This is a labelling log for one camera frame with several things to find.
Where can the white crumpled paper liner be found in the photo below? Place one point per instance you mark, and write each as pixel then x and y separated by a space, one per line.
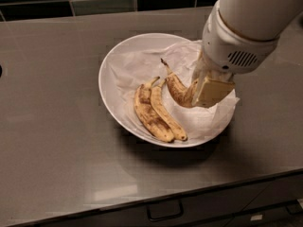
pixel 139 63

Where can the spotted banana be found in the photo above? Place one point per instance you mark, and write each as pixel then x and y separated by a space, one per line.
pixel 158 105
pixel 148 116
pixel 181 94

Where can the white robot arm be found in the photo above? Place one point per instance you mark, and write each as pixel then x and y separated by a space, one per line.
pixel 258 20

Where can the black drawer handle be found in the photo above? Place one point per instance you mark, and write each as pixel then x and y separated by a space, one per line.
pixel 164 210

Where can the white ceramic bowl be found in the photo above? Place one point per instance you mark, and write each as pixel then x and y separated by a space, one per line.
pixel 120 60

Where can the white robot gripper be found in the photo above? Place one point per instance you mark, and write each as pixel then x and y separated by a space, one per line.
pixel 232 47

